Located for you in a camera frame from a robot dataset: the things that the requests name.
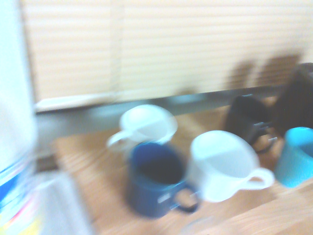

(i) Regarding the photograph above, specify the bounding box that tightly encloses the navy blue mug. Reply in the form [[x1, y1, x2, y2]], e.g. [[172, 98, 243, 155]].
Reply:
[[125, 141, 200, 219]]

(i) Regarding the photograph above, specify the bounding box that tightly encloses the white mug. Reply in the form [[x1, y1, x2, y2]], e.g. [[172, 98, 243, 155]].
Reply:
[[107, 104, 179, 157], [188, 130, 275, 203]]

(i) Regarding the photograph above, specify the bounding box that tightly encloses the clear glass tumbler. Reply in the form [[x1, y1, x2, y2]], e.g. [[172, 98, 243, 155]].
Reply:
[[30, 170, 95, 235]]

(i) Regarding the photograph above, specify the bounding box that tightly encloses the white window frame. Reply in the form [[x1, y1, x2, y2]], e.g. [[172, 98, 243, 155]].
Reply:
[[35, 92, 129, 112]]

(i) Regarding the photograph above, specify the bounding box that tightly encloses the beige window blind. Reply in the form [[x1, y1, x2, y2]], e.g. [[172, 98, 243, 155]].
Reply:
[[21, 0, 313, 103]]

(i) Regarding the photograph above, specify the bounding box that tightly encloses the black mug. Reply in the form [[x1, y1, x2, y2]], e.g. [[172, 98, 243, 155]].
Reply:
[[224, 94, 278, 154]]

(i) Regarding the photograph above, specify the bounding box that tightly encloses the light blue mug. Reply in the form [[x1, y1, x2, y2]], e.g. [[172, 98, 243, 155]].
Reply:
[[273, 126, 313, 188]]

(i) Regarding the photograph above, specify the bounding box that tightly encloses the Lysol wipes canister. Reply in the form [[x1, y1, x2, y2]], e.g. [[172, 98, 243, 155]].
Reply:
[[0, 0, 41, 235]]

